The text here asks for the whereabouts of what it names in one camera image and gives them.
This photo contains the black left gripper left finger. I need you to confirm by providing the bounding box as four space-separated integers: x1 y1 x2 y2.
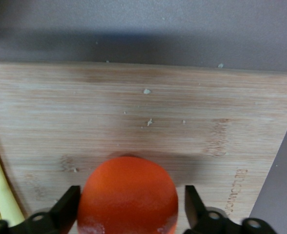
0 185 82 234

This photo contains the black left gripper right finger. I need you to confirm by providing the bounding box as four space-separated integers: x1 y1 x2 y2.
184 185 278 234

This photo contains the orange mandarin fruit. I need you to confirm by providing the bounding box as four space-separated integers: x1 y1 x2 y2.
77 156 179 234

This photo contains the yellow plastic knife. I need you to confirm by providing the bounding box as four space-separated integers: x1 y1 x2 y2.
0 125 25 221

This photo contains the wooden cutting board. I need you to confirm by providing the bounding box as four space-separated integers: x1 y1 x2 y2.
0 61 287 234

